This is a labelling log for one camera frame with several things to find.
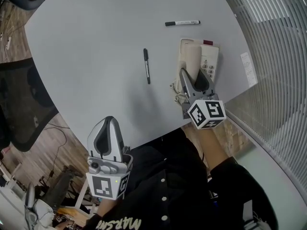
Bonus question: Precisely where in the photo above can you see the beige coiled telephone cord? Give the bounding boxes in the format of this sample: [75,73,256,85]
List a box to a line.
[169,84,189,107]

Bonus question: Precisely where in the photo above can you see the frosted glass desk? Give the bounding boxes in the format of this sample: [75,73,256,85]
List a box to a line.
[234,142,307,230]

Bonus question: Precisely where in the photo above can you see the person's black jacket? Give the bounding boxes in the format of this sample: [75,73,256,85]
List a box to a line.
[83,128,279,230]

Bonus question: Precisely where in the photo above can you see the black floor cable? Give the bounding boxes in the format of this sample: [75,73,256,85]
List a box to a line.
[42,127,68,177]

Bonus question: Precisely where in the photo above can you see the person's right forearm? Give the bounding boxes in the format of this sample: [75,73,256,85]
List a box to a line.
[198,126,237,171]

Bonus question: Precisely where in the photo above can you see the white marker with black cap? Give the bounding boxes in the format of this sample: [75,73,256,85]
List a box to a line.
[165,20,201,27]

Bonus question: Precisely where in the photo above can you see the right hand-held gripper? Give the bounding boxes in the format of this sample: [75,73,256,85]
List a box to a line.
[179,68,227,130]

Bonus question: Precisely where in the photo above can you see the white floor cable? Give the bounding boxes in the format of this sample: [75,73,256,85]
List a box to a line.
[0,8,12,63]

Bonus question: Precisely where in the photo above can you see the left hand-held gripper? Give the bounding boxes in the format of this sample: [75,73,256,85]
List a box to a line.
[85,115,134,200]

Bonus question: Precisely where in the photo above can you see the white table label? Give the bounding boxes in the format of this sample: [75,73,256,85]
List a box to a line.
[240,52,258,87]

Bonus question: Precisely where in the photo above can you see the black mesh office chair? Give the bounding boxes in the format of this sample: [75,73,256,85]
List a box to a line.
[0,57,59,153]

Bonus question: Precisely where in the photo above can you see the black marker pen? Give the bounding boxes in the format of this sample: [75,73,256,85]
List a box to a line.
[143,48,151,85]

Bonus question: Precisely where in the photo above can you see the dark brown bundle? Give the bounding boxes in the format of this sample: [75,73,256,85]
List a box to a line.
[42,165,83,209]

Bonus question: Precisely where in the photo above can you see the person's left forearm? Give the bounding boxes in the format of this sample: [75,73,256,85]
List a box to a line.
[94,196,118,219]

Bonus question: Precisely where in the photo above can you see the beige telephone handset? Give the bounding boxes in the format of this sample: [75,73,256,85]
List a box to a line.
[172,44,202,94]

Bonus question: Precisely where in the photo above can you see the beige telephone base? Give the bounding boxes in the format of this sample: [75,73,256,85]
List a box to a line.
[177,38,220,85]

